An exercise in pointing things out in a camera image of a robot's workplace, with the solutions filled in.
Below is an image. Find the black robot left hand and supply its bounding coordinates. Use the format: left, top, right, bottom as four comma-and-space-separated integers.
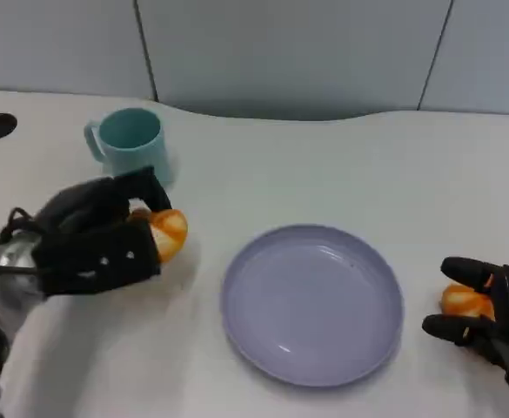
31, 167, 172, 300

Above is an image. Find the small orange white bread roll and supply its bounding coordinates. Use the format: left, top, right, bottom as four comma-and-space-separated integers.
440, 282, 497, 322

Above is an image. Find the large orange white bread roll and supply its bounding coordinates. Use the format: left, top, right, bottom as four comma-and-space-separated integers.
131, 207, 190, 265

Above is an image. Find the pale green mug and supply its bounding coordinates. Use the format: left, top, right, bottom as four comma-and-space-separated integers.
84, 107, 179, 189

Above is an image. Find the lilac plate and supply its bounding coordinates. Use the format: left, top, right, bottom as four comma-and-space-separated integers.
220, 224, 405, 388

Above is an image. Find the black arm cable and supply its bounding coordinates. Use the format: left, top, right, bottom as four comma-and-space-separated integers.
0, 207, 46, 280

